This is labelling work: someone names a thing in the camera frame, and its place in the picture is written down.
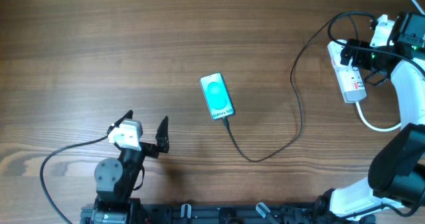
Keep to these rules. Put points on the white power strip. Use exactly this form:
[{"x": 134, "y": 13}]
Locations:
[{"x": 350, "y": 82}]

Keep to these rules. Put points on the white USB charger plug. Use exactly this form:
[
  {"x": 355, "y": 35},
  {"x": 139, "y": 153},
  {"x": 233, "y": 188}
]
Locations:
[{"x": 336, "y": 62}]

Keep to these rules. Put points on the teal Samsung Galaxy smartphone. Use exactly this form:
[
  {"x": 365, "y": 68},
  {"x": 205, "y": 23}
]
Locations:
[{"x": 216, "y": 96}]

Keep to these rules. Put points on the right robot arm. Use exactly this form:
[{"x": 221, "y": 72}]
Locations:
[{"x": 396, "y": 178}]

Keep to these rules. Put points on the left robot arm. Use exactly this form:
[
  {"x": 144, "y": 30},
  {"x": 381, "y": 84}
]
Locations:
[{"x": 116, "y": 178}]

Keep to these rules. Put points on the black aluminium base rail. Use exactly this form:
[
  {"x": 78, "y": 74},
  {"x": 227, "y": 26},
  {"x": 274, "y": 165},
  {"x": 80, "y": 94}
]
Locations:
[{"x": 229, "y": 214}]

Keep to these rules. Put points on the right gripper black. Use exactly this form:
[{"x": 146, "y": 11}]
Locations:
[{"x": 358, "y": 60}]

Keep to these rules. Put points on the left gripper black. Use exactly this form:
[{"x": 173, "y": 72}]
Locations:
[{"x": 152, "y": 151}]

